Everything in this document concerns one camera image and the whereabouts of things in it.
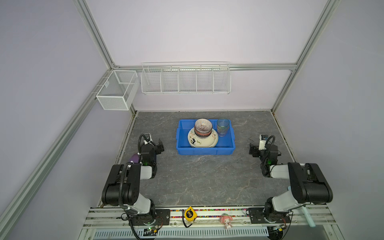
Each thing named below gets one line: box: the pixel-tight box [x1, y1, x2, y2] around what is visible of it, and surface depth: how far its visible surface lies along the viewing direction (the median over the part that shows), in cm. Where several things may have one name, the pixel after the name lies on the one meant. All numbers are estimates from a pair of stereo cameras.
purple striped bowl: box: [194, 118, 213, 134], surface depth 98 cm
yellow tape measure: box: [184, 206, 198, 222], surface depth 75 cm
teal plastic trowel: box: [301, 206, 316, 228], surface depth 74 cm
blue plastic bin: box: [175, 119, 236, 155], surface depth 98 cm
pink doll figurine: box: [220, 213, 233, 229], surface depth 72 cm
